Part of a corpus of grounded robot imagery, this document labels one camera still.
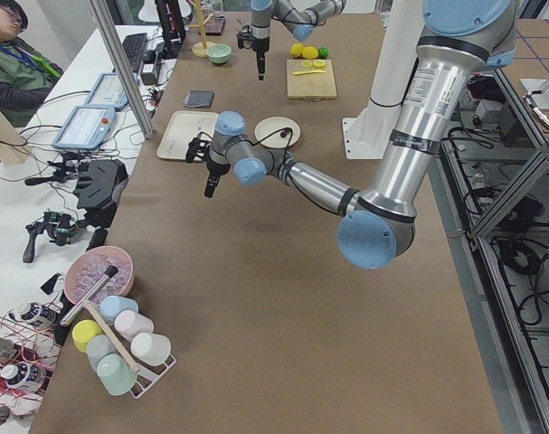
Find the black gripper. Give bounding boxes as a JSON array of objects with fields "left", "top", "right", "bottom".
[
  {"left": 252, "top": 38, "right": 270, "bottom": 80},
  {"left": 204, "top": 148, "right": 231, "bottom": 198}
]

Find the cream round plate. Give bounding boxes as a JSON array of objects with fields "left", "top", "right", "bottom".
[{"left": 254, "top": 117, "right": 301, "bottom": 149}]

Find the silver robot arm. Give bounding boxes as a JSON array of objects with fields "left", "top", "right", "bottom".
[
  {"left": 204, "top": 1, "right": 518, "bottom": 269},
  {"left": 251, "top": 0, "right": 346, "bottom": 80}
]

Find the cream rabbit tray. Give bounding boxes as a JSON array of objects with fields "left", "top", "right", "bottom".
[{"left": 156, "top": 110, "right": 218, "bottom": 161}]

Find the yellow lemon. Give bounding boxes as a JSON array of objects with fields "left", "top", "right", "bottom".
[
  {"left": 301, "top": 46, "right": 318, "bottom": 60},
  {"left": 290, "top": 43, "right": 304, "bottom": 59}
]

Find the mint green bowl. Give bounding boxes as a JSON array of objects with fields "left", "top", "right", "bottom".
[{"left": 206, "top": 43, "right": 232, "bottom": 65}]

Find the yellow plastic knife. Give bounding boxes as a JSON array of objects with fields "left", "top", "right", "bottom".
[{"left": 292, "top": 70, "right": 327, "bottom": 76}]

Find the wooden cutting board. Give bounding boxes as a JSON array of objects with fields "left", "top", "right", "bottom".
[{"left": 286, "top": 60, "right": 337, "bottom": 100}]

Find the wooden cup tree stand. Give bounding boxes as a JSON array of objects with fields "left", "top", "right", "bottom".
[{"left": 188, "top": 0, "right": 216, "bottom": 58}]

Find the green lime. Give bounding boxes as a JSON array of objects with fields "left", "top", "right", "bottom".
[{"left": 318, "top": 47, "right": 329, "bottom": 59}]

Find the grey folded cloth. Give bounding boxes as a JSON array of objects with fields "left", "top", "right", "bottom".
[{"left": 184, "top": 90, "right": 214, "bottom": 109}]

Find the black monitor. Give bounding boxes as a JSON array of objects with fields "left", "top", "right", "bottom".
[{"left": 155, "top": 0, "right": 186, "bottom": 60}]

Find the black keyboard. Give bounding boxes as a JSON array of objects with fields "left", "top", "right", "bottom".
[{"left": 122, "top": 33, "right": 147, "bottom": 73}]

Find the blue teach pendant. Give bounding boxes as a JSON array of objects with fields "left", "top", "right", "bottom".
[
  {"left": 85, "top": 72, "right": 128, "bottom": 110},
  {"left": 52, "top": 104, "right": 116, "bottom": 150}
]

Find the pink bowl with ice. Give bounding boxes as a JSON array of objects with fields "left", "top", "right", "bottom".
[{"left": 64, "top": 246, "right": 134, "bottom": 304}]

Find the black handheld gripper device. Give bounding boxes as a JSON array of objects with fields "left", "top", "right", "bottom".
[{"left": 23, "top": 211, "right": 88, "bottom": 263}]

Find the pastel cup rack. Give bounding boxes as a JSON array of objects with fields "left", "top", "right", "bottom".
[{"left": 80, "top": 299, "right": 177, "bottom": 399}]

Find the seated person green jacket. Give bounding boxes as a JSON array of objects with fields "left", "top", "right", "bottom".
[{"left": 0, "top": 1, "right": 63, "bottom": 128}]

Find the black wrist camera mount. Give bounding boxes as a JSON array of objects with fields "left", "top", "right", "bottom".
[{"left": 237, "top": 24, "right": 252, "bottom": 50}]

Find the aluminium frame post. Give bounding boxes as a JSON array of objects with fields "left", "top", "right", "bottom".
[{"left": 89, "top": 0, "right": 154, "bottom": 139}]

